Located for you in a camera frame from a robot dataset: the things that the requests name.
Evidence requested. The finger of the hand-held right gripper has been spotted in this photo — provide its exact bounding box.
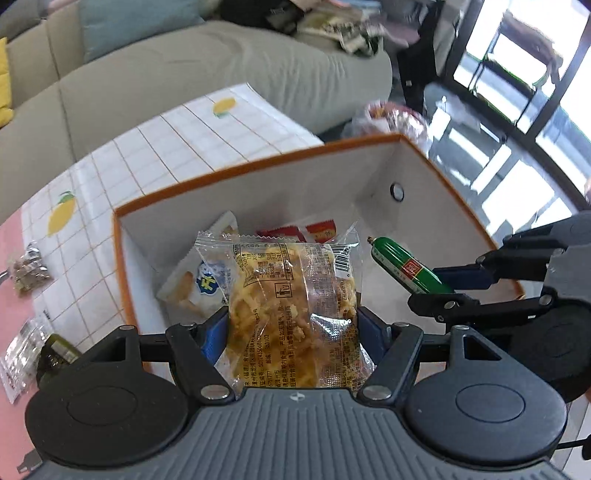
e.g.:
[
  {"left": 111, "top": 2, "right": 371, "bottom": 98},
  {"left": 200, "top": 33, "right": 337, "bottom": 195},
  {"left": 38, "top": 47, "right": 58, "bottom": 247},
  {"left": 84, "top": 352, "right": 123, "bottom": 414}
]
[
  {"left": 409, "top": 292, "right": 555, "bottom": 324},
  {"left": 433, "top": 217, "right": 591, "bottom": 291}
]

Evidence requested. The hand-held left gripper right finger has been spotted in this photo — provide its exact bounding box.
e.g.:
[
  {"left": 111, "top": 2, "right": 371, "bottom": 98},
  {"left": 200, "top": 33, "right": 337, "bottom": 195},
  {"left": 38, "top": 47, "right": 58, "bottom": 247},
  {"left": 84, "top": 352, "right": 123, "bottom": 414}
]
[{"left": 358, "top": 307, "right": 506, "bottom": 401}]

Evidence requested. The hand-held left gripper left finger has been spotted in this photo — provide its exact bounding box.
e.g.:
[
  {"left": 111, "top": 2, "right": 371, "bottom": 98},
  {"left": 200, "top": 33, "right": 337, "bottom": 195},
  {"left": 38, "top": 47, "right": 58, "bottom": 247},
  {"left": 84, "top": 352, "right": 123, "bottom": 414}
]
[{"left": 87, "top": 310, "right": 234, "bottom": 402}]

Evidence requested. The white blue biscuit packet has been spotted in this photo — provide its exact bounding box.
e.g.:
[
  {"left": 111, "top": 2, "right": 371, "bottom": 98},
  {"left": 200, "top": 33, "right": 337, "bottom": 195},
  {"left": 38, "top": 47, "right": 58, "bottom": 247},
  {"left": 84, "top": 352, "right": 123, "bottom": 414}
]
[{"left": 157, "top": 210, "right": 239, "bottom": 319}]

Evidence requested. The green sausage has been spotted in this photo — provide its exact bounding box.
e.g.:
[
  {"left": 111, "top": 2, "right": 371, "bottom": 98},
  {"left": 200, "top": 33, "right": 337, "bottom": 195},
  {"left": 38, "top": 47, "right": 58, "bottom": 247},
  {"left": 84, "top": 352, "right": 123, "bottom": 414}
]
[{"left": 366, "top": 236, "right": 455, "bottom": 295}]

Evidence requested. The clear yellow noodle snack packet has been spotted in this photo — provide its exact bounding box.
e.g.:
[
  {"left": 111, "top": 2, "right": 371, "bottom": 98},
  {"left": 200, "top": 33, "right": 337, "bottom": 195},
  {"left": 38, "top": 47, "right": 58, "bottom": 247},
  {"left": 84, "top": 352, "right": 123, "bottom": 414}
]
[{"left": 194, "top": 220, "right": 377, "bottom": 401}]

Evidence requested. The red snack packet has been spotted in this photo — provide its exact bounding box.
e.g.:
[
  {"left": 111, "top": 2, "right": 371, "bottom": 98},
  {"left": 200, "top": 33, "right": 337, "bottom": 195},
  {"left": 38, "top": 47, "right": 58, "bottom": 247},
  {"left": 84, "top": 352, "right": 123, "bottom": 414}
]
[{"left": 255, "top": 220, "right": 340, "bottom": 245}]

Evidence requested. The dark green snack packet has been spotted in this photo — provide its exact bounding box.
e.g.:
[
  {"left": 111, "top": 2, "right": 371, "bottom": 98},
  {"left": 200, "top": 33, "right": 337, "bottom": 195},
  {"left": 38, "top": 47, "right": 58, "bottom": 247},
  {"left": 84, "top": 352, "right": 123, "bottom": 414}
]
[{"left": 37, "top": 335, "right": 81, "bottom": 377}]

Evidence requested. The orange cardboard box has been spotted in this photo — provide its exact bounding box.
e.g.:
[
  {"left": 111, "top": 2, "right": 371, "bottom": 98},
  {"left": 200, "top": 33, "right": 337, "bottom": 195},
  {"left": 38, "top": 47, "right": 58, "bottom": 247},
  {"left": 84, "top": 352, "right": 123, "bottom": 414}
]
[{"left": 113, "top": 133, "right": 527, "bottom": 370}]

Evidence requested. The clear cracker packet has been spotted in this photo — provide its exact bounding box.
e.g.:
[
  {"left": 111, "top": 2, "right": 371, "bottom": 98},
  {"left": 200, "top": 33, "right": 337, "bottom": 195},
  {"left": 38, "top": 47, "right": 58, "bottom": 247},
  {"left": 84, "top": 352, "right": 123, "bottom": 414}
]
[{"left": 0, "top": 318, "right": 51, "bottom": 404}]

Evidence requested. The small clear snack packet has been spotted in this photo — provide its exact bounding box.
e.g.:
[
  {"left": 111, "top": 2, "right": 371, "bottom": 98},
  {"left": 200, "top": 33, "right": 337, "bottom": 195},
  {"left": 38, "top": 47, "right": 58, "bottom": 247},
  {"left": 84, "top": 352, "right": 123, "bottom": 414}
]
[{"left": 9, "top": 242, "right": 51, "bottom": 294}]

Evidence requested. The pink bin with plastic bag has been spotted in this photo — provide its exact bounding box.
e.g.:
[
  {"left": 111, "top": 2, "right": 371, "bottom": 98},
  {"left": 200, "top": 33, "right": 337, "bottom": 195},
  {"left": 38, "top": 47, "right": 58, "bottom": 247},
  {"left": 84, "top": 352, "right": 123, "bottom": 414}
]
[{"left": 353, "top": 102, "right": 430, "bottom": 144}]

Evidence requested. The black framed glass door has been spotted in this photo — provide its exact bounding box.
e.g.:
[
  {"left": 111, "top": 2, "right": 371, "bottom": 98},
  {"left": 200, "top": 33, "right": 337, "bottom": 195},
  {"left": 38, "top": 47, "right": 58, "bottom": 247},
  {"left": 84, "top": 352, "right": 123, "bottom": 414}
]
[{"left": 443, "top": 0, "right": 591, "bottom": 158}]

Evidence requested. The pink white checked tablecloth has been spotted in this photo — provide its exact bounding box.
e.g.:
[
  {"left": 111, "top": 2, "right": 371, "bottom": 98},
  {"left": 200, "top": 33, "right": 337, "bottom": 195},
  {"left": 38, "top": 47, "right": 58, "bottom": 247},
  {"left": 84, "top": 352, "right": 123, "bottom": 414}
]
[{"left": 0, "top": 82, "right": 324, "bottom": 407}]

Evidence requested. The black garment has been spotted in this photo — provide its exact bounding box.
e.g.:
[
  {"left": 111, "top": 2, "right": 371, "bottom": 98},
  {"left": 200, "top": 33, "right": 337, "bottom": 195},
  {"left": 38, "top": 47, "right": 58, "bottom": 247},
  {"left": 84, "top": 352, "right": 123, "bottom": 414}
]
[{"left": 397, "top": 0, "right": 467, "bottom": 112}]

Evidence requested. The brown outdoor table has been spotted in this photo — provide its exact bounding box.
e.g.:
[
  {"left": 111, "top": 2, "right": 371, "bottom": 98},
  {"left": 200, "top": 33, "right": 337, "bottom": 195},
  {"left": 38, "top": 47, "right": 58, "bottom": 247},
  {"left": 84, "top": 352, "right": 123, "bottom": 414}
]
[{"left": 482, "top": 9, "right": 565, "bottom": 90}]

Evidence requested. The beige sofa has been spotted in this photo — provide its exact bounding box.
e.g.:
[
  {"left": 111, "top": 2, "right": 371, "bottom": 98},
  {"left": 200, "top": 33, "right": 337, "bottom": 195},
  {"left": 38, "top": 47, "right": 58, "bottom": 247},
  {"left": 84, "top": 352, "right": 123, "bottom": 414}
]
[{"left": 0, "top": 0, "right": 393, "bottom": 162}]

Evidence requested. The white printed tote bag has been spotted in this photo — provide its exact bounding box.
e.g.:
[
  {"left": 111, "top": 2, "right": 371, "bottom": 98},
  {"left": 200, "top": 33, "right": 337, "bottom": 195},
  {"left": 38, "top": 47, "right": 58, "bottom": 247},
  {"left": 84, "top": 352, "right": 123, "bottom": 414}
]
[{"left": 295, "top": 11, "right": 384, "bottom": 58}]

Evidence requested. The light blue pillow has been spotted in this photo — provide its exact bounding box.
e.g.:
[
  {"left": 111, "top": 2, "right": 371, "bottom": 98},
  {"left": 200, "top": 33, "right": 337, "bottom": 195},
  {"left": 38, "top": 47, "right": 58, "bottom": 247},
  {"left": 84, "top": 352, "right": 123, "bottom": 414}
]
[{"left": 78, "top": 0, "right": 206, "bottom": 63}]

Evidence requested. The yellow pillow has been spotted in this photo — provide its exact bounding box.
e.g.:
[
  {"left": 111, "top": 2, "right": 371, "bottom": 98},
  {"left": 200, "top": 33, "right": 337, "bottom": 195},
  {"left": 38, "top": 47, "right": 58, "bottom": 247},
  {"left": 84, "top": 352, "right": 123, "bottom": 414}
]
[{"left": 0, "top": 37, "right": 14, "bottom": 130}]

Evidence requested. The black backpack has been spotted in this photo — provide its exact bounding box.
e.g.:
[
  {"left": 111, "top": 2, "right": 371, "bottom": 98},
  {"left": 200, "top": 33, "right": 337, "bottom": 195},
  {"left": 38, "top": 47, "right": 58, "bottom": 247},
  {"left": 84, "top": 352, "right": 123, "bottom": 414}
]
[{"left": 217, "top": 0, "right": 305, "bottom": 35}]

